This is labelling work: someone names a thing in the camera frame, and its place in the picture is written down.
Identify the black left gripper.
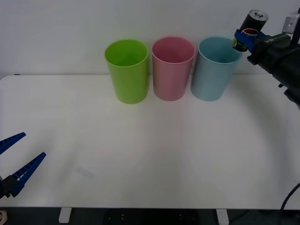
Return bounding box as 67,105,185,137
0,132,47,200

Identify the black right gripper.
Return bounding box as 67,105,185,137
234,29,293,74

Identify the black drink can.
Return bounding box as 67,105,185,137
232,9,269,53

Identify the pale blue plastic bin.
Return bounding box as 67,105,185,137
190,36,242,102

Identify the white table leg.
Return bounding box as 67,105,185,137
58,207,72,224
216,209,229,225

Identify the pink plastic bin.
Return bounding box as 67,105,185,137
151,36,196,102

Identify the green plastic bin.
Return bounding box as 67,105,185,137
104,39,150,105

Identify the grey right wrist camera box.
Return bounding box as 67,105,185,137
282,8,300,34

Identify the black cable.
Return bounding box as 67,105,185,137
279,184,300,211

